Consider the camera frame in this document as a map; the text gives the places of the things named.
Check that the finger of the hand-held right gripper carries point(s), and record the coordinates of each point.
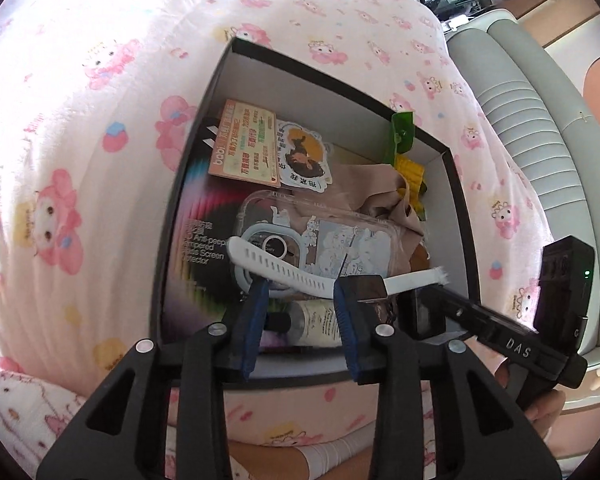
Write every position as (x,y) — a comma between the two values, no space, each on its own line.
(430,315)

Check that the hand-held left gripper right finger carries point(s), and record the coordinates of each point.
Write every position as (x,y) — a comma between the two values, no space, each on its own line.
(350,340)

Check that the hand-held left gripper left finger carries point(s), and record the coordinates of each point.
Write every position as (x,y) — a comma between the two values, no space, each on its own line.
(255,330)

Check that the black cardboard box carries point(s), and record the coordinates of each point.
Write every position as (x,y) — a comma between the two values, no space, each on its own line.
(460,220)

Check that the clear cartoon phone case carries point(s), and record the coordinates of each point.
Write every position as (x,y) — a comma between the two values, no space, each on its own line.
(360,240)

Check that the brown cloth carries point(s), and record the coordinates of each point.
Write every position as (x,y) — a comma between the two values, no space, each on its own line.
(375,195)

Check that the person's right hand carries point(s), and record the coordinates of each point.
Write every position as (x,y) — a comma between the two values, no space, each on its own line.
(545,407)

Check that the small labelled bottle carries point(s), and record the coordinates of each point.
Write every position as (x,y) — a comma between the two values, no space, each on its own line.
(315,322)

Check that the white sock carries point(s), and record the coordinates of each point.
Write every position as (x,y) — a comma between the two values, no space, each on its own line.
(335,452)

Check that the black rainbow screen protector box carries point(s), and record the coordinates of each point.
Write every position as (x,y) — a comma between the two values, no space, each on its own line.
(205,220)

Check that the person's leg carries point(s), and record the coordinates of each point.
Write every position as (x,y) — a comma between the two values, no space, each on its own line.
(265,462)

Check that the cartoon figure sticker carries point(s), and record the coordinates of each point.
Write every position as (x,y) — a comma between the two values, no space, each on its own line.
(302,155)

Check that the green yellow snack packet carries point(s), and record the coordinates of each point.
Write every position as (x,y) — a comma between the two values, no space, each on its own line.
(405,135)

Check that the orange printed card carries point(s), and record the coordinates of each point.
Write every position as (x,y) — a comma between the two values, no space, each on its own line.
(245,145)

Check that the white cat print blanket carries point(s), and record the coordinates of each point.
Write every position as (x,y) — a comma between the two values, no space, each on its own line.
(20,415)

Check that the pink printed blanket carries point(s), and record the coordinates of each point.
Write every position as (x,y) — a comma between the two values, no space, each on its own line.
(80,110)

